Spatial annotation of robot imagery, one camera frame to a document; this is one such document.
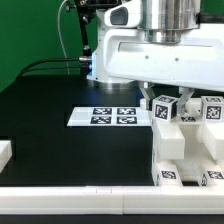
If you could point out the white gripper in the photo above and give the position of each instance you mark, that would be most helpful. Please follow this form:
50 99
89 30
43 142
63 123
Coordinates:
169 42

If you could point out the small white cube with hole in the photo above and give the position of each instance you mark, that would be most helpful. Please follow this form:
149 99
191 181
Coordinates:
164 107

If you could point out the small white tagged cube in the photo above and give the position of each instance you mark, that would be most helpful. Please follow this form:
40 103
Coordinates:
212 108

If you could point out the white chair seat block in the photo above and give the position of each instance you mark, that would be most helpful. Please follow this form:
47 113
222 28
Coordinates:
190 146

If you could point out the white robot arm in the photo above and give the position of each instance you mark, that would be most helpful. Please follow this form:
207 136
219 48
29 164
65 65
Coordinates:
169 42

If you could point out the white flat chair panel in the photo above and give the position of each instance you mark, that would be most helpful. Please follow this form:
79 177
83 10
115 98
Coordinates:
109 116

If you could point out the white left border block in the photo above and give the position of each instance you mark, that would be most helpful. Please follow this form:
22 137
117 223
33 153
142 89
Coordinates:
5 153

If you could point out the black camera stand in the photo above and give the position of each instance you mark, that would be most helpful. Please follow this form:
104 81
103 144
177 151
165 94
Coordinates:
86 10

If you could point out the white front border rail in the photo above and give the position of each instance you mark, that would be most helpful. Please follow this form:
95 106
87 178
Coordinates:
112 200

